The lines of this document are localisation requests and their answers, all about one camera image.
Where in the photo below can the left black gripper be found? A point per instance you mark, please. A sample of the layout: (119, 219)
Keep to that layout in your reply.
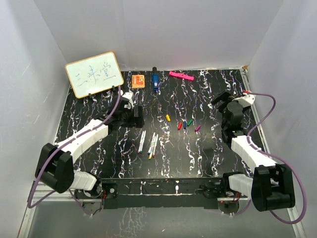
(137, 121)

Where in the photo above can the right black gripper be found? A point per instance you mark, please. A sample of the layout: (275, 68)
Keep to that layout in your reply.
(225, 97)

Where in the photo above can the white pen purple tip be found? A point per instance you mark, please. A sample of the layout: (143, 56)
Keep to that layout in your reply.
(139, 148)

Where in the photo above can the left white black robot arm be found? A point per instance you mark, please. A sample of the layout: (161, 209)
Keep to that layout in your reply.
(56, 163)

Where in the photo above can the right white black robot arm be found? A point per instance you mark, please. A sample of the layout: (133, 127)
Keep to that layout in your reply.
(271, 186)

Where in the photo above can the white pen yellow tip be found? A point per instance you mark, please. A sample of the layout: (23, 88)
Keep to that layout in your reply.
(152, 147)

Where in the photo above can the white pen blue tip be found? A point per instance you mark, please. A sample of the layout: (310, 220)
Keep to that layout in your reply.
(151, 143)

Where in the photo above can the white pen red tip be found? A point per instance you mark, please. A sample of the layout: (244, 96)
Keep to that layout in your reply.
(155, 145)

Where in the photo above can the orange mini notebook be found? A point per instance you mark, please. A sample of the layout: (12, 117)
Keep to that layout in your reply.
(138, 81)

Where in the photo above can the pink plastic clip bar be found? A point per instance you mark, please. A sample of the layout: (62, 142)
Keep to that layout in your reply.
(181, 75)

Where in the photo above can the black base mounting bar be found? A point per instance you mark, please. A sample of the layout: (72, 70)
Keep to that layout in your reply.
(161, 192)

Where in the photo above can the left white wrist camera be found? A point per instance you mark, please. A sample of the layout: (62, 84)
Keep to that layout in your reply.
(127, 98)

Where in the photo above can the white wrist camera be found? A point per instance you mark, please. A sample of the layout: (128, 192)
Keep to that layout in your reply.
(246, 100)
(127, 98)

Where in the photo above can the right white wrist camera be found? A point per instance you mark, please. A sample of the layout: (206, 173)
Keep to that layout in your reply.
(246, 100)

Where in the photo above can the small whiteboard with wooden frame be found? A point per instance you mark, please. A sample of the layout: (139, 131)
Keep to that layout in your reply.
(94, 74)

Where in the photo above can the aluminium frame rail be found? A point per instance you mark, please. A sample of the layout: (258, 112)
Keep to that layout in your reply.
(56, 215)

